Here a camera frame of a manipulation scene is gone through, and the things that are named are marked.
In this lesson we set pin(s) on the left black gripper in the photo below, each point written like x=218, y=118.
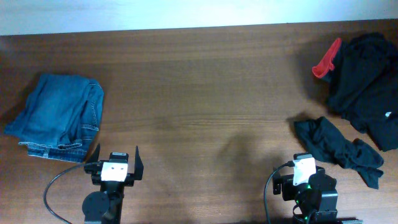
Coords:
x=133, y=174

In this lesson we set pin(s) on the folded blue denim jeans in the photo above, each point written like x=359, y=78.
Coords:
x=61, y=118

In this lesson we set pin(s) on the crumpled dark green-black cloth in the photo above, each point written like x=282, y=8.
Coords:
x=323, y=140

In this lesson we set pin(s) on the black garment with red trim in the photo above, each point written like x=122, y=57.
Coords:
x=362, y=78

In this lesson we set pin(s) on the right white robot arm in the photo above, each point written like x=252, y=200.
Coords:
x=316, y=199

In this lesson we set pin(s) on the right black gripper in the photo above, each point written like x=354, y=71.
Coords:
x=287, y=185

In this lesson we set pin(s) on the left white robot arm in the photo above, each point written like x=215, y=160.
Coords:
x=105, y=205

